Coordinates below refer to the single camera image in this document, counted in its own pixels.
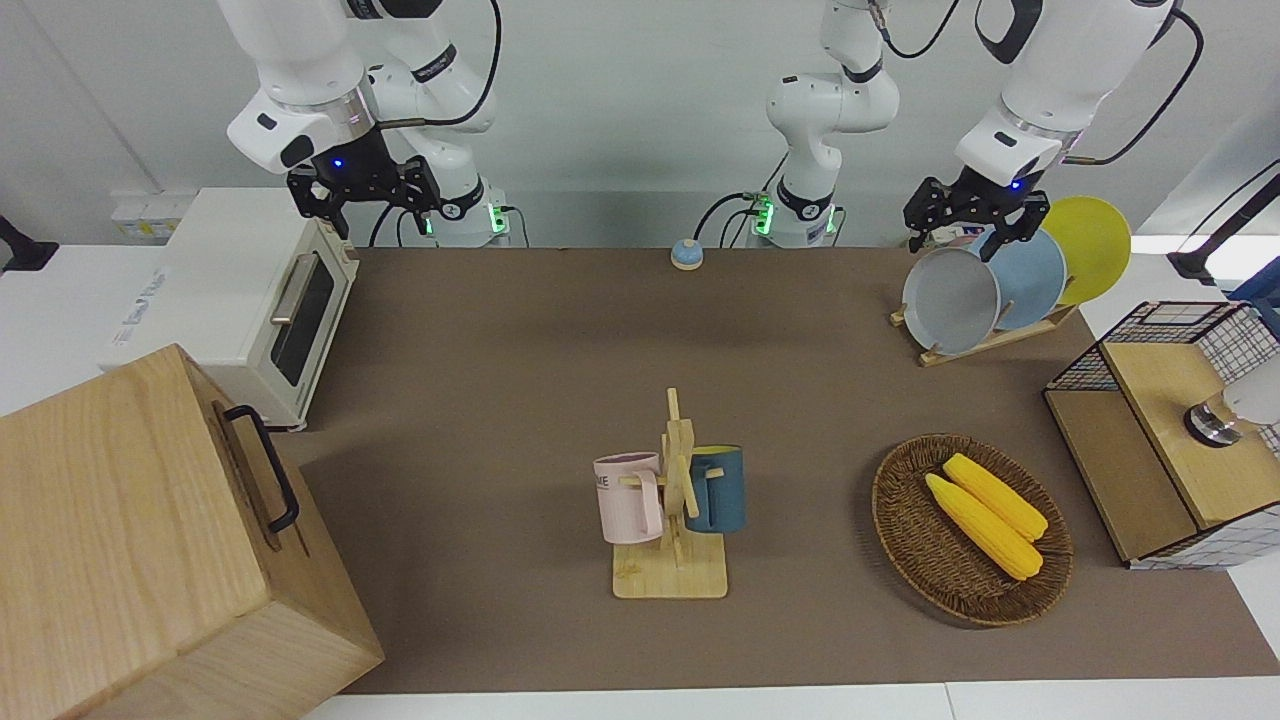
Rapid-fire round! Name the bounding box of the wire grid basket wooden shelf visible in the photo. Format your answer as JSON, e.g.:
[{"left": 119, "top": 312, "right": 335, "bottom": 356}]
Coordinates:
[{"left": 1043, "top": 300, "right": 1280, "bottom": 573}]

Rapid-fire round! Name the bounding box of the large wooden box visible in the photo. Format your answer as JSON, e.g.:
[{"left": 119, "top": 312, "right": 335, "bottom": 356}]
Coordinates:
[{"left": 0, "top": 344, "right": 387, "bottom": 720}]

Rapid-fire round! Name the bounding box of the dark blue mug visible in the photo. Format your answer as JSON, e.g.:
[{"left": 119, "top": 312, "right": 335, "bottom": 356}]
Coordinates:
[{"left": 686, "top": 445, "right": 748, "bottom": 535}]

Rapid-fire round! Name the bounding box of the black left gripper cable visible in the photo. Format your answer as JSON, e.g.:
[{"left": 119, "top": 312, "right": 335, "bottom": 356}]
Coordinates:
[{"left": 1060, "top": 8, "right": 1205, "bottom": 167}]

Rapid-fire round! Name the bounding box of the white power socket strip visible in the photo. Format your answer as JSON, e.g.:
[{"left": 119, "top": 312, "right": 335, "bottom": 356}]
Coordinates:
[{"left": 108, "top": 189, "right": 198, "bottom": 242}]

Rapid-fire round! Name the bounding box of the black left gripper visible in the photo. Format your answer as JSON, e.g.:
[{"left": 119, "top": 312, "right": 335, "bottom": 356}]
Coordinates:
[{"left": 903, "top": 165, "right": 1051, "bottom": 263}]

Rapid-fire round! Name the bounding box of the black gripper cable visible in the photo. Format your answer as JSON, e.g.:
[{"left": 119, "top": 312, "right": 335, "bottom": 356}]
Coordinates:
[
  {"left": 1060, "top": 8, "right": 1205, "bottom": 167},
  {"left": 375, "top": 0, "right": 502, "bottom": 131}
]

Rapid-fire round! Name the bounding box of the gray plate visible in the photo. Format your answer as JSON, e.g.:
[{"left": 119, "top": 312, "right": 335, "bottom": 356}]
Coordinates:
[{"left": 902, "top": 247, "right": 1002, "bottom": 356}]

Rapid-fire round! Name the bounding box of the black camera stand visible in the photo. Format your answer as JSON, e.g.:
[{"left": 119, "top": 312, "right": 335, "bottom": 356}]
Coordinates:
[
  {"left": 1167, "top": 158, "right": 1280, "bottom": 288},
  {"left": 0, "top": 214, "right": 60, "bottom": 274}
]

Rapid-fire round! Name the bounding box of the white cylindrical bottle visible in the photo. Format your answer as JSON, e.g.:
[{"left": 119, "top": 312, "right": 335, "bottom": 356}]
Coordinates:
[{"left": 1184, "top": 352, "right": 1280, "bottom": 448}]

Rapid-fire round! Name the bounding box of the brown table mat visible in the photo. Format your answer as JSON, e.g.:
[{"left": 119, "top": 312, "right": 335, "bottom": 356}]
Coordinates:
[{"left": 268, "top": 245, "right": 1280, "bottom": 697}]

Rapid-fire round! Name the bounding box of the yellow corn cob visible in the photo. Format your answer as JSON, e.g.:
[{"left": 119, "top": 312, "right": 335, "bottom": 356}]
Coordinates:
[
  {"left": 925, "top": 473, "right": 1044, "bottom": 582},
  {"left": 943, "top": 453, "right": 1050, "bottom": 543}
]

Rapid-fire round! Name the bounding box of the wooden mug tree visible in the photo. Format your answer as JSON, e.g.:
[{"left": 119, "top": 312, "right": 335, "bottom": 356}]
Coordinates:
[{"left": 612, "top": 388, "right": 729, "bottom": 601}]

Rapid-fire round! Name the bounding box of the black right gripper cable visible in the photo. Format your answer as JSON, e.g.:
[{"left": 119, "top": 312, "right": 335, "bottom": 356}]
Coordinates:
[{"left": 375, "top": 0, "right": 502, "bottom": 131}]

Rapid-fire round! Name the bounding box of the pink mug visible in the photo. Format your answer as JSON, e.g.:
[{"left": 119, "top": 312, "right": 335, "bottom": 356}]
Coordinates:
[{"left": 593, "top": 452, "right": 666, "bottom": 546}]

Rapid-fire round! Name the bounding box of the light blue plate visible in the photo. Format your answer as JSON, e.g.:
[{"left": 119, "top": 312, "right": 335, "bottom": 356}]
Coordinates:
[{"left": 972, "top": 228, "right": 1068, "bottom": 332}]

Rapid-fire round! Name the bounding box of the brown wicker basket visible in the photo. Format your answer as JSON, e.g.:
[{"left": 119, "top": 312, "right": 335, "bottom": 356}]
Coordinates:
[{"left": 872, "top": 433, "right": 1075, "bottom": 629}]

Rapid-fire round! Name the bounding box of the white toaster oven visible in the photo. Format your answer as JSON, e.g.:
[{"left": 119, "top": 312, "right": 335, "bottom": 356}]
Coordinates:
[{"left": 98, "top": 187, "right": 361, "bottom": 433}]

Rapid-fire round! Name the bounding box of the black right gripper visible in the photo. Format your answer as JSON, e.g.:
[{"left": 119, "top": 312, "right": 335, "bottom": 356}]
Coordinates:
[{"left": 287, "top": 128, "right": 444, "bottom": 241}]

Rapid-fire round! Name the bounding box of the yellow plate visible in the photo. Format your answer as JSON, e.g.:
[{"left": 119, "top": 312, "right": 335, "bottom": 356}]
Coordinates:
[{"left": 1040, "top": 196, "right": 1133, "bottom": 307}]

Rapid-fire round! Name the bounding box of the black box handle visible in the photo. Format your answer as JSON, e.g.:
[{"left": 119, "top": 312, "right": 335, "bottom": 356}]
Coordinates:
[{"left": 222, "top": 404, "right": 301, "bottom": 534}]

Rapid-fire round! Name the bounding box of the black base cable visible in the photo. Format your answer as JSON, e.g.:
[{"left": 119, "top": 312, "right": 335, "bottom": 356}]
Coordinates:
[{"left": 694, "top": 150, "right": 793, "bottom": 249}]

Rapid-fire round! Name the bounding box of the blue object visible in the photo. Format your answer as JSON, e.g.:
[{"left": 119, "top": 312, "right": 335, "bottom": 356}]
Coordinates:
[{"left": 1228, "top": 268, "right": 1280, "bottom": 307}]

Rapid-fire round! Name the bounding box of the low wooden plate rack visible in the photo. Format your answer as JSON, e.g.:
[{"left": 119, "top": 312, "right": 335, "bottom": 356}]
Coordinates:
[{"left": 890, "top": 300, "right": 1081, "bottom": 368}]

